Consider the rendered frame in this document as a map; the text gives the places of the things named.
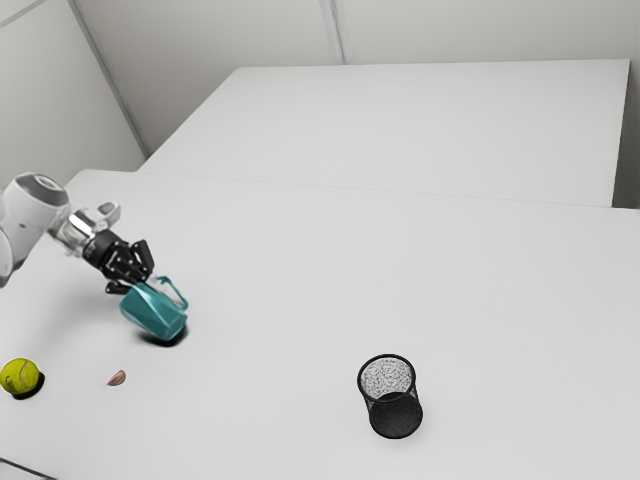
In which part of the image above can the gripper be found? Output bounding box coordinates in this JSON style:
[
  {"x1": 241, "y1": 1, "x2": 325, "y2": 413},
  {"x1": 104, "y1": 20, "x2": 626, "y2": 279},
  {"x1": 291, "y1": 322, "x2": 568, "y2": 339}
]
[{"x1": 82, "y1": 231, "x2": 155, "y2": 295}]

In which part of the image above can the teal faceted mug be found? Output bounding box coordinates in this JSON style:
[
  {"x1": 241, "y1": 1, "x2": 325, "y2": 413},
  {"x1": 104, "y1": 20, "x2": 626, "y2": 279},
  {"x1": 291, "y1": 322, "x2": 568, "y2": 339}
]
[{"x1": 118, "y1": 275, "x2": 190, "y2": 345}]

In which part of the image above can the yellow tennis ball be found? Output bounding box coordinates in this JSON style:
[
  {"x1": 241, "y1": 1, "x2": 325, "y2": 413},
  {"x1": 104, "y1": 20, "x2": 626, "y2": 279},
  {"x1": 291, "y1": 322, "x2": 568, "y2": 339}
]
[{"x1": 0, "y1": 357, "x2": 41, "y2": 394}]

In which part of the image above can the black mesh pen holder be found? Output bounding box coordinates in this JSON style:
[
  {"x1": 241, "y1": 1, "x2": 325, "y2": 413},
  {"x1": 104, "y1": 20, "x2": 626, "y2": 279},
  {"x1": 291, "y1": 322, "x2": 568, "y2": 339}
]
[{"x1": 356, "y1": 353, "x2": 424, "y2": 441}]

